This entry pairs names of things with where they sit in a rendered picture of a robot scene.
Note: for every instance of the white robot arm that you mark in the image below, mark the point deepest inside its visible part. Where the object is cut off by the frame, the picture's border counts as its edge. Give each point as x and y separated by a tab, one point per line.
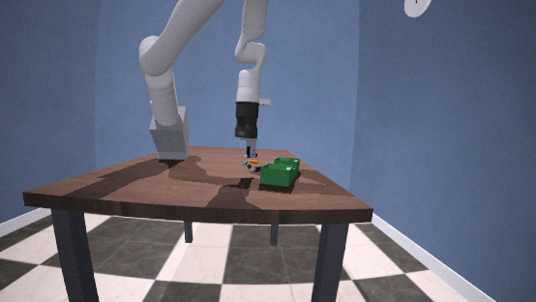
157	54

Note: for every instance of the green open-top bin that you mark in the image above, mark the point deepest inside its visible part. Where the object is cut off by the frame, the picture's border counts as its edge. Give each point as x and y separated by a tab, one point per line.
280	173

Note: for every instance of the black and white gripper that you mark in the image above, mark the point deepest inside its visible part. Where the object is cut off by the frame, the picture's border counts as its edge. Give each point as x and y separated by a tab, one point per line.
247	105

